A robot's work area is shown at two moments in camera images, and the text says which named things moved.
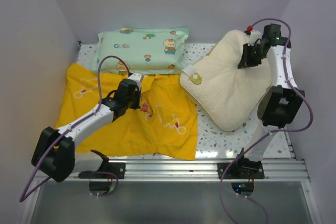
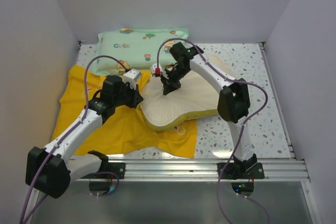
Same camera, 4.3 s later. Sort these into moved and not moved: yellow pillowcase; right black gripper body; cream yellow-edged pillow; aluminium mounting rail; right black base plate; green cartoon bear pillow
Moved: right black gripper body; cream yellow-edged pillow
Not moved: aluminium mounting rail; right black base plate; green cartoon bear pillow; yellow pillowcase
